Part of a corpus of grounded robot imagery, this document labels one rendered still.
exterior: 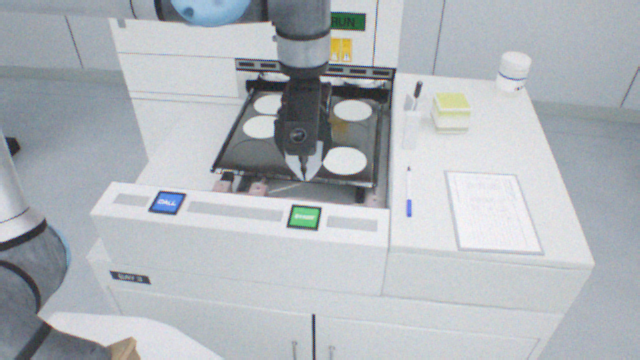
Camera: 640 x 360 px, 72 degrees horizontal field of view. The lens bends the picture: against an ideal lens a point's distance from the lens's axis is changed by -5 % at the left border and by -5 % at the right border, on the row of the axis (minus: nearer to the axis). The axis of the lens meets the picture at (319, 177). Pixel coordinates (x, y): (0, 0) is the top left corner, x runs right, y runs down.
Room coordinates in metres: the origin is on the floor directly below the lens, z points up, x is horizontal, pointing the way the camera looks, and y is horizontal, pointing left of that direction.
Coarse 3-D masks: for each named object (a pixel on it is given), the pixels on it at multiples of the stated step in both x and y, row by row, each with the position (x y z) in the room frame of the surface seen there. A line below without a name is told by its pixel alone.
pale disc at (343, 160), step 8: (328, 152) 0.86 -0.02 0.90; (336, 152) 0.86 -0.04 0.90; (344, 152) 0.86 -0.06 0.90; (352, 152) 0.86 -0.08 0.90; (328, 160) 0.83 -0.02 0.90; (336, 160) 0.83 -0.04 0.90; (344, 160) 0.83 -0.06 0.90; (352, 160) 0.83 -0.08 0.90; (360, 160) 0.83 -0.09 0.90; (328, 168) 0.80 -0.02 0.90; (336, 168) 0.80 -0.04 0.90; (344, 168) 0.80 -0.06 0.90; (352, 168) 0.80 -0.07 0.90; (360, 168) 0.80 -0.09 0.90
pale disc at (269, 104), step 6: (270, 96) 1.11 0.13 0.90; (276, 96) 1.11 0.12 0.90; (258, 102) 1.08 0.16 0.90; (264, 102) 1.08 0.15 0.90; (270, 102) 1.08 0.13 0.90; (276, 102) 1.08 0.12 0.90; (258, 108) 1.05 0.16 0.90; (264, 108) 1.05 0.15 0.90; (270, 108) 1.05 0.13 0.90; (276, 108) 1.05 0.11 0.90
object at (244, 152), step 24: (264, 96) 1.11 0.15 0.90; (240, 120) 0.99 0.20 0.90; (336, 120) 0.99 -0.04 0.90; (360, 120) 0.99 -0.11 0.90; (240, 144) 0.89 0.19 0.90; (264, 144) 0.89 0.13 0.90; (336, 144) 0.89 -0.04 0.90; (360, 144) 0.89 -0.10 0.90; (240, 168) 0.80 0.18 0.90; (264, 168) 0.80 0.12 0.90; (288, 168) 0.80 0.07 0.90
